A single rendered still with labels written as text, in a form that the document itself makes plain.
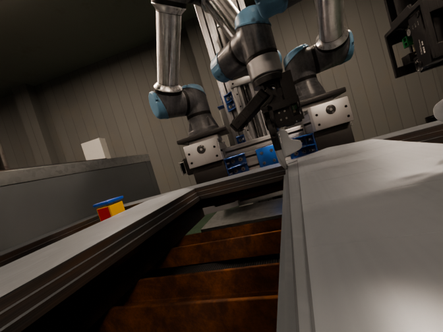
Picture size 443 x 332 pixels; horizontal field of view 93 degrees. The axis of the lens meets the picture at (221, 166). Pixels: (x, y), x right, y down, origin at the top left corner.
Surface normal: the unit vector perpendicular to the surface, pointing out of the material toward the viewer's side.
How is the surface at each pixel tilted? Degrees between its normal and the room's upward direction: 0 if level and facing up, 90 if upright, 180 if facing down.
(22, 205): 90
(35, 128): 90
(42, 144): 90
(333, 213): 0
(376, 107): 90
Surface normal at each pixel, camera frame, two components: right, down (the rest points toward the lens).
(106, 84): -0.11, 0.07
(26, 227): 0.91, -0.26
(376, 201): -0.29, -0.96
